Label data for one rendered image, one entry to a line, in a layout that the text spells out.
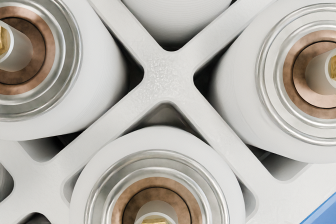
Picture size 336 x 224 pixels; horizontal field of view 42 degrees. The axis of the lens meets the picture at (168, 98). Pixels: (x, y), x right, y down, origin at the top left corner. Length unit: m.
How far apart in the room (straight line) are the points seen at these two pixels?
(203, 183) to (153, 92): 0.09
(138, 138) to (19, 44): 0.08
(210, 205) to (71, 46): 0.11
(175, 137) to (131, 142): 0.02
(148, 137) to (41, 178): 0.11
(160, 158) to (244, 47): 0.07
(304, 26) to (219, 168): 0.09
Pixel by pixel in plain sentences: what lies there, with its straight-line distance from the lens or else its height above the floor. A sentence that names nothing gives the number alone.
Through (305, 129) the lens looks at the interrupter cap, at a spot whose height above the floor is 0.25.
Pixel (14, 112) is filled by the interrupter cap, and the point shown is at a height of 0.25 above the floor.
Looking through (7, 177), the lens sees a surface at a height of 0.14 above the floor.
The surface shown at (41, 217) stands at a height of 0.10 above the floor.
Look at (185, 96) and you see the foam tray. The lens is 0.30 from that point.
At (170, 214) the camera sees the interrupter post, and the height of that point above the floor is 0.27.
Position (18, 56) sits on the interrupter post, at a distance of 0.23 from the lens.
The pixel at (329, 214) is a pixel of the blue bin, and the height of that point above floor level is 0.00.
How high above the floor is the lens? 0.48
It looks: 87 degrees down
